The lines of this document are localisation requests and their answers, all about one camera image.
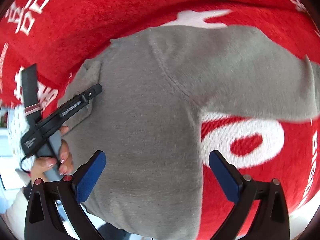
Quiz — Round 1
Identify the grey knit sweater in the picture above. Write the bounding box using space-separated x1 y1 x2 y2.
60 25 319 239

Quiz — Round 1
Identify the left hand with painted nails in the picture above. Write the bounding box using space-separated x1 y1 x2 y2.
30 139 74 184

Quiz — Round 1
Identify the white floral cloth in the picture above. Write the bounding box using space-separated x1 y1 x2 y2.
8 105 29 161

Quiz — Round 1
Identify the red wedding print blanket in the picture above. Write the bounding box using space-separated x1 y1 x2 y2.
0 0 320 240

